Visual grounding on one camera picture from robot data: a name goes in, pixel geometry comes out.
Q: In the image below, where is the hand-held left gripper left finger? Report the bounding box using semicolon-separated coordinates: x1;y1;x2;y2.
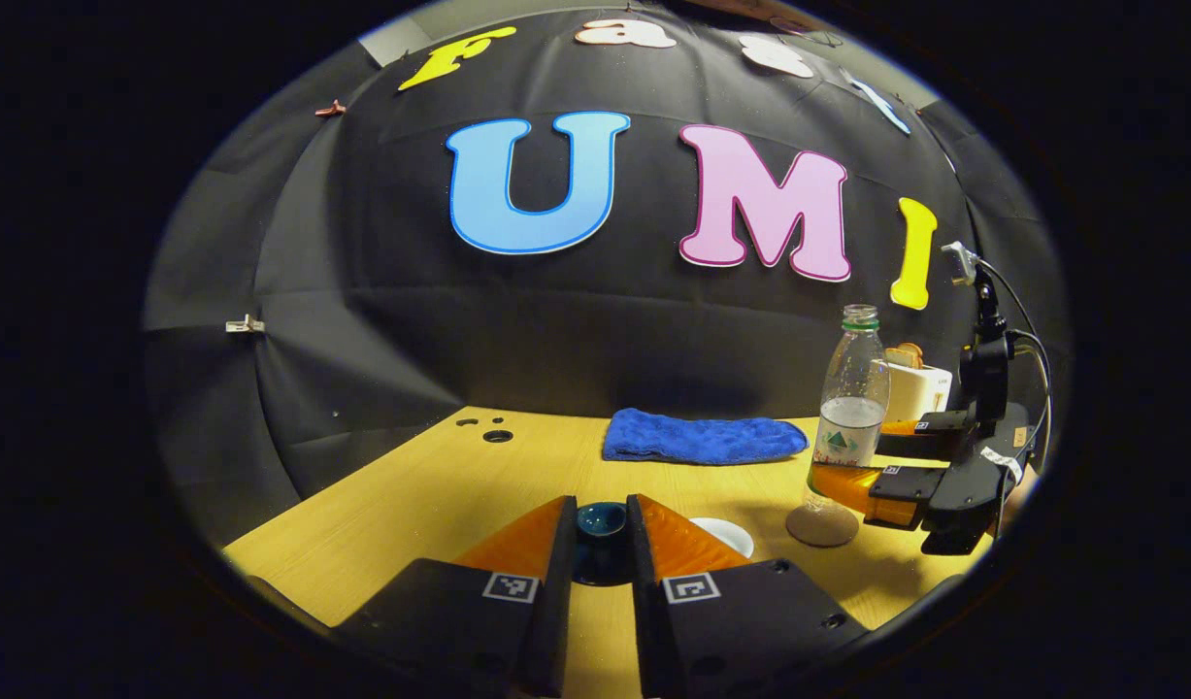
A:
333;495;579;699

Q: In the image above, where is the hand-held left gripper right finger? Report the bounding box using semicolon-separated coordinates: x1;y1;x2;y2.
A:
626;493;868;699

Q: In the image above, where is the round brown coaster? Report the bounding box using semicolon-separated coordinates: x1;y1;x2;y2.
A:
786;498;860;548

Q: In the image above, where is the teal teacup lid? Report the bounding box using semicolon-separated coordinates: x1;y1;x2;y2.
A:
571;500;635;586

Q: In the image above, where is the clear plastic water bottle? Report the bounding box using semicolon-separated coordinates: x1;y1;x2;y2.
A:
807;304;892;506

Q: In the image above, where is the white teacup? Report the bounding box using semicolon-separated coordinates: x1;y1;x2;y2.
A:
690;516;755;559

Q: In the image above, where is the white toaster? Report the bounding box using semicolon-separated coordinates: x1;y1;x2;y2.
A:
881;359;953;424

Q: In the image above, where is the blue towel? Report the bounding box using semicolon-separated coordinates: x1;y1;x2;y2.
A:
602;407;810;466

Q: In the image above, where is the black backdrop cloth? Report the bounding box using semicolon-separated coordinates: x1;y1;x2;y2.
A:
144;5;1072;554

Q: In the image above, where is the black cable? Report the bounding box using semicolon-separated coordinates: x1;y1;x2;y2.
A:
978;257;1054;457

